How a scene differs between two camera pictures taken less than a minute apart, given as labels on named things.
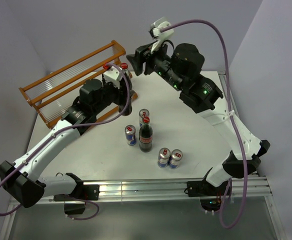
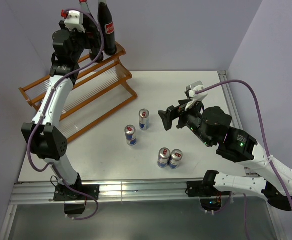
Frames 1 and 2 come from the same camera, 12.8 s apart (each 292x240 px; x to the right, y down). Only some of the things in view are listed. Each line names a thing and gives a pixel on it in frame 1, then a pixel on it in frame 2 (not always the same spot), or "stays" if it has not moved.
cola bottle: [124, 67] → [106, 23]
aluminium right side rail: [222, 74] stays
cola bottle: [145, 136] → [92, 33]
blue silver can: [130, 135] stays
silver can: [176, 155] stays
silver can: [163, 156] stays
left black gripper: [117, 91] → [74, 32]
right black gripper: [143, 54] → [172, 112]
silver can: [143, 113] stays
